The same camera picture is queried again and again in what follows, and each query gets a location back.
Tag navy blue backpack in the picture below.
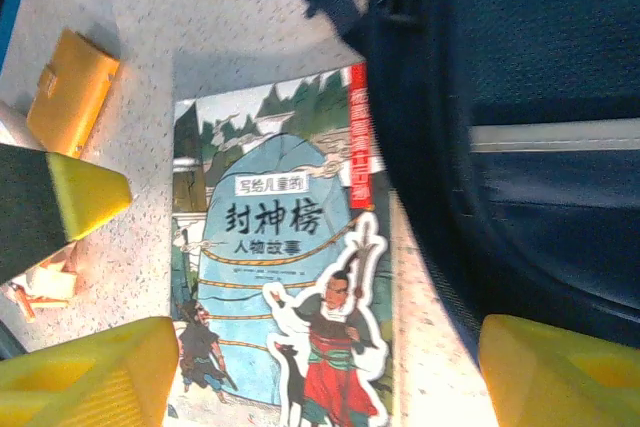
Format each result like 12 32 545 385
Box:
292 0 640 348

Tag pink pencil case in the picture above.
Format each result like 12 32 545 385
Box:
0 241 81 323

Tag illustrated children's storybook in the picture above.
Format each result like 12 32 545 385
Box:
167 61 396 427

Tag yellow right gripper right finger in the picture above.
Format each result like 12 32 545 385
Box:
477 314 640 427

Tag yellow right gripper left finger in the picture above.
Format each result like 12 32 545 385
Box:
0 316 180 427

